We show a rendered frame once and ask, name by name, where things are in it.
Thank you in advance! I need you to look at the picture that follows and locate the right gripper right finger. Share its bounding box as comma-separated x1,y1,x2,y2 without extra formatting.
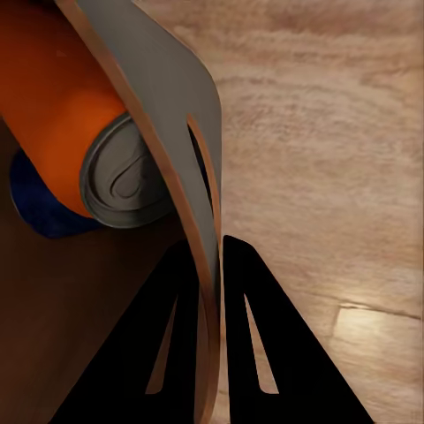
223,236,375,424

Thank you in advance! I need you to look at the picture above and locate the trash can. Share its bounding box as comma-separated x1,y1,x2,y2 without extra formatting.
0,0,222,424

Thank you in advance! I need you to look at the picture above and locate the can of soda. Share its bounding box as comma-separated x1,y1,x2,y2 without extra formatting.
0,0,207,228
9,148,207,239

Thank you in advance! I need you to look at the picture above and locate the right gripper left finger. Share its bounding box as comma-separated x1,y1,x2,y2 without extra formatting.
49,238,199,424

